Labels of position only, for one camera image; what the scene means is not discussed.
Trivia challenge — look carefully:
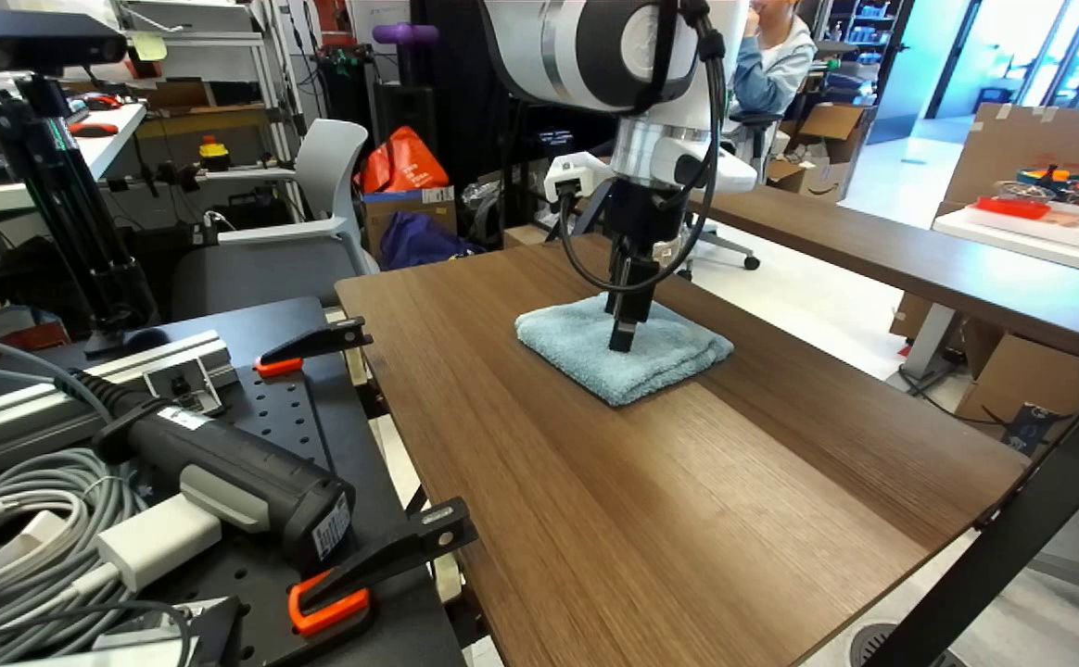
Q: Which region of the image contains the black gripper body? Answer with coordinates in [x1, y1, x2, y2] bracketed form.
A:
[599, 180, 685, 293]

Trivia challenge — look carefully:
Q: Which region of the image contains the light blue cloth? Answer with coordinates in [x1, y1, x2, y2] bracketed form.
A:
[512, 293, 738, 412]

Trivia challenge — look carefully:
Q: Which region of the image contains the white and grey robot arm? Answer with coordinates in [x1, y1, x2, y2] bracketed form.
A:
[482, 0, 758, 354]

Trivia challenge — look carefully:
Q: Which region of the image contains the orange bag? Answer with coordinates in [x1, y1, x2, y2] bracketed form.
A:
[360, 128, 448, 193]

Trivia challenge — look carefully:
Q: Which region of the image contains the grey office chair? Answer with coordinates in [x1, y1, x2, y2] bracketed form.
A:
[168, 119, 379, 321]

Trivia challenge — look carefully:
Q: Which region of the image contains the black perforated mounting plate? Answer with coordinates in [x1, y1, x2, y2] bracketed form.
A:
[53, 293, 468, 667]

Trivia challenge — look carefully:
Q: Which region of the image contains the brown cardboard box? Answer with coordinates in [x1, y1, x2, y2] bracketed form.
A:
[957, 335, 1079, 454]

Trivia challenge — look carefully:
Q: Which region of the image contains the black orange bar clamp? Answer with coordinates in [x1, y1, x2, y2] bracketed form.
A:
[287, 498, 476, 637]

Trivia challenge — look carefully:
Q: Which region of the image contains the tray of colourful toys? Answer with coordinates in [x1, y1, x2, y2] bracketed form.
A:
[975, 165, 1079, 225]

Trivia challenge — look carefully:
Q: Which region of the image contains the black handheld scanner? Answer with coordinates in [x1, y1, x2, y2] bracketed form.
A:
[82, 374, 358, 572]

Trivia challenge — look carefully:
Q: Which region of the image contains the black tripod stand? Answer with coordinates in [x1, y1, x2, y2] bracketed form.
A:
[0, 8, 155, 335]

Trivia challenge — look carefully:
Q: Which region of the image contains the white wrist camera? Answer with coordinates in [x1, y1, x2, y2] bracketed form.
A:
[543, 153, 616, 213]

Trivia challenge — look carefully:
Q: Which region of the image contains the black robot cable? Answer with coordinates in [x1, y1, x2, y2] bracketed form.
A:
[552, 0, 736, 298]

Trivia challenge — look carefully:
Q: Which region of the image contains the bundle of grey cables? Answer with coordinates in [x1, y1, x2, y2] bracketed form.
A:
[0, 445, 145, 667]

